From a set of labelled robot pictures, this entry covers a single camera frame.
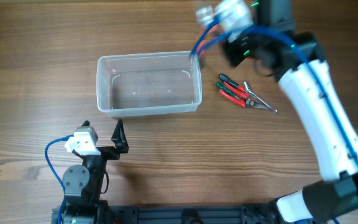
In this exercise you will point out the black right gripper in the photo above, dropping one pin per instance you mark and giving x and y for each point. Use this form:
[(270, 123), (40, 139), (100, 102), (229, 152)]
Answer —
[(232, 58)]

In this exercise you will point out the red handled snips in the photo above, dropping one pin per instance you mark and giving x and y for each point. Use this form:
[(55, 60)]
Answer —
[(245, 103)]

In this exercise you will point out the clear plastic container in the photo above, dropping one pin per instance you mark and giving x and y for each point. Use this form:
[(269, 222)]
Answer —
[(148, 84)]

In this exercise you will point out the green handled screwdriver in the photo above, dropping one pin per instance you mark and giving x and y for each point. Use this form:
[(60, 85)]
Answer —
[(221, 86)]

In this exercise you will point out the black red handled screwdriver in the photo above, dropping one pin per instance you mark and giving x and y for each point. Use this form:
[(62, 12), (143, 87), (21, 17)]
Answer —
[(227, 79)]

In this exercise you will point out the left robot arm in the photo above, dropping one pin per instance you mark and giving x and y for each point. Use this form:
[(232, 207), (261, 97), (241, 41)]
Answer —
[(84, 184)]

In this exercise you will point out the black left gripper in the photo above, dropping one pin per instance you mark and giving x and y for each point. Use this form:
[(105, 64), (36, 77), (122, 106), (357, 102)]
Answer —
[(119, 139)]

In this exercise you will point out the orange black needle-nose pliers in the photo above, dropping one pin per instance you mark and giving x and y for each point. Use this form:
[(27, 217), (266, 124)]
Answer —
[(201, 49)]

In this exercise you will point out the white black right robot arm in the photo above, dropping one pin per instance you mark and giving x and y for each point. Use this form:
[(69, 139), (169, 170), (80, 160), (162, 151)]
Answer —
[(303, 75)]

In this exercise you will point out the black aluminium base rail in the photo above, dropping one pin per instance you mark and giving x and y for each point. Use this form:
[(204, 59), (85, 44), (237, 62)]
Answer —
[(244, 214)]

